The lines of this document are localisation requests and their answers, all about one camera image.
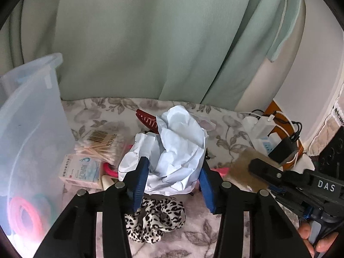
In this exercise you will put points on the black charger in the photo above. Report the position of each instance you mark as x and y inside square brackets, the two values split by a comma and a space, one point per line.
[282, 149]

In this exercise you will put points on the small white medicine box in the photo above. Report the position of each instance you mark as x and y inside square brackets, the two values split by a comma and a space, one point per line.
[80, 169]

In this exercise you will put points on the floral blanket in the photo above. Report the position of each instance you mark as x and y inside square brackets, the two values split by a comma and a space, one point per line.
[88, 115]

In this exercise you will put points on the white power strip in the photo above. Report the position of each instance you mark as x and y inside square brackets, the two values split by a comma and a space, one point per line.
[264, 145]

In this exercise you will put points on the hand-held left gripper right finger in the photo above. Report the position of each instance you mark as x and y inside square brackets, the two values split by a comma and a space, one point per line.
[208, 190]

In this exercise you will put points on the translucent plastic container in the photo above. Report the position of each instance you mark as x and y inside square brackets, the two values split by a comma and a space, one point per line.
[32, 113]

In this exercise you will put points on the pink plastic piece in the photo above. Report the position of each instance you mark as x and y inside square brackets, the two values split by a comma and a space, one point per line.
[221, 170]

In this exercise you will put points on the person's right hand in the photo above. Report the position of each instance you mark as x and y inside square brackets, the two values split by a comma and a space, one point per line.
[305, 231]

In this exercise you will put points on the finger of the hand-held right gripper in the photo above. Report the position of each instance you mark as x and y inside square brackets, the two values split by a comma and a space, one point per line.
[266, 169]
[290, 203]

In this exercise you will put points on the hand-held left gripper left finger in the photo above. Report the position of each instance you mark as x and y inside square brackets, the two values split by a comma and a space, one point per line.
[141, 177]

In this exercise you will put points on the red hair clip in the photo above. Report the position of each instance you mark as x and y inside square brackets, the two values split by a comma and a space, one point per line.
[146, 118]

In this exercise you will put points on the brown cardboard piece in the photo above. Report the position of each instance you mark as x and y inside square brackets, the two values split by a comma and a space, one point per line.
[239, 169]

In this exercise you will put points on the white charger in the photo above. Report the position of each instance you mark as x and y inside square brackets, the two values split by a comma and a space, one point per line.
[263, 129]

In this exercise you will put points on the dark floral cloth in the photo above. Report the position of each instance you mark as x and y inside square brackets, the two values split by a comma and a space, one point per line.
[332, 153]

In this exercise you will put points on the quilted beige cover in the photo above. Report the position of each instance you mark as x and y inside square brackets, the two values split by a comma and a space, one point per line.
[328, 131]

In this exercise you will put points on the cotton swab pack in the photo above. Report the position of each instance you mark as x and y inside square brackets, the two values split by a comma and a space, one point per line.
[99, 147]

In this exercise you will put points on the green curtain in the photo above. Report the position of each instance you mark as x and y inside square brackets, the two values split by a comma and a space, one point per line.
[161, 45]

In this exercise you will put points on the white paper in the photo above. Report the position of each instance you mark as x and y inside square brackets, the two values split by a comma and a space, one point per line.
[174, 145]

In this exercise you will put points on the leopard print scrunchie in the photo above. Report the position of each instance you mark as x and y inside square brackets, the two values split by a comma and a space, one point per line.
[161, 215]

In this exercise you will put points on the orange wooden furniture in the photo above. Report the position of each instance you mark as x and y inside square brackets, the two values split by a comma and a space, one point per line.
[271, 107]

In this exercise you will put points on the cream plastic piece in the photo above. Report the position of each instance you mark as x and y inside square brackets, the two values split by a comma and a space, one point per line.
[107, 182]

